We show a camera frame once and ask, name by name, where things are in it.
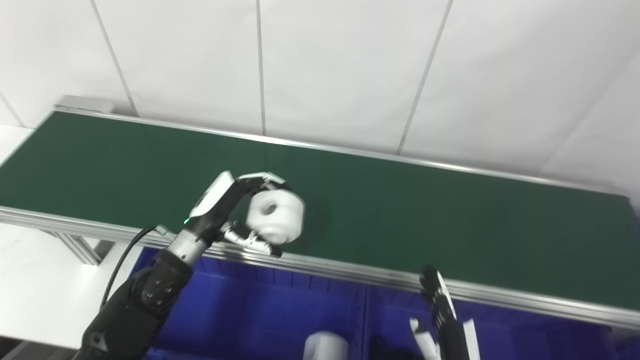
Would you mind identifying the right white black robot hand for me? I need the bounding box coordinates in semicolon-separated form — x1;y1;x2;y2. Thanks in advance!
410;267;481;360

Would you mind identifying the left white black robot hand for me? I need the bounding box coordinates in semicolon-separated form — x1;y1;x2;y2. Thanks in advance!
182;171;288;259

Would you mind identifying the white round plastic part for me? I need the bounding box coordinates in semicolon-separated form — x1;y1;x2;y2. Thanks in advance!
245;188;306;246

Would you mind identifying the blue plastic bin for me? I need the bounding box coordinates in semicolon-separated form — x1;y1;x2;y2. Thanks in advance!
364;284;623;360
131;247;369;360

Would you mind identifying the white cylindrical plastic part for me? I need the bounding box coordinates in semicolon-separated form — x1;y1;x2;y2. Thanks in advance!
304;330;350;360

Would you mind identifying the green conveyor belt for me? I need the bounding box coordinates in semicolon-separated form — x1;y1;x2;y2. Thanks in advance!
0;102;640;332

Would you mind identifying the aluminium conveyor support leg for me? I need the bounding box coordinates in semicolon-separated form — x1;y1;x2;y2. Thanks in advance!
49;231;115;267

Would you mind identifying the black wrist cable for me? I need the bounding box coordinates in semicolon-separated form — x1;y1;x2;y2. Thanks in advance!
99;225;159;312

